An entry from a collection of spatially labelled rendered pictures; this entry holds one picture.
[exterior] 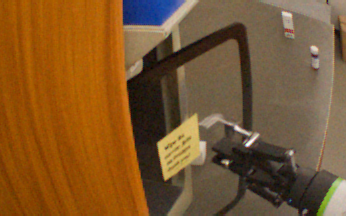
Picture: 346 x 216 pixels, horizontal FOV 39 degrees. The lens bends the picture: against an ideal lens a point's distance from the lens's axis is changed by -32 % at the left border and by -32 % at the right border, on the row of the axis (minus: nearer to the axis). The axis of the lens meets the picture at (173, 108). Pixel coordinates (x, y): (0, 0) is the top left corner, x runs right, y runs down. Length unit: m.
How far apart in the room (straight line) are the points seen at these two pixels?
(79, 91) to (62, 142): 0.10
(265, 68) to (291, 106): 0.19
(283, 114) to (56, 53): 0.95
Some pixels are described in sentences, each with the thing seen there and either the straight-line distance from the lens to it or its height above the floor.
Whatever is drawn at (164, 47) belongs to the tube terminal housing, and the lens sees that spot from 1.11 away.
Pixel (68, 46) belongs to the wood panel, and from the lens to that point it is 0.66.
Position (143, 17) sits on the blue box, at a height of 1.52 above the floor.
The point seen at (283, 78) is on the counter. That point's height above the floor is 0.94.
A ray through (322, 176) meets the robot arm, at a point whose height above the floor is 1.25.
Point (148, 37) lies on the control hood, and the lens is 0.71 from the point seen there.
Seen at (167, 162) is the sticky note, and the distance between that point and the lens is 0.95.
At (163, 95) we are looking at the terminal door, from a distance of 0.89.
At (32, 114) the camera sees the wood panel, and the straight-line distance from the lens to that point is 0.76.
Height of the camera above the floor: 1.84
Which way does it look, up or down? 35 degrees down
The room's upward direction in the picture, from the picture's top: 5 degrees counter-clockwise
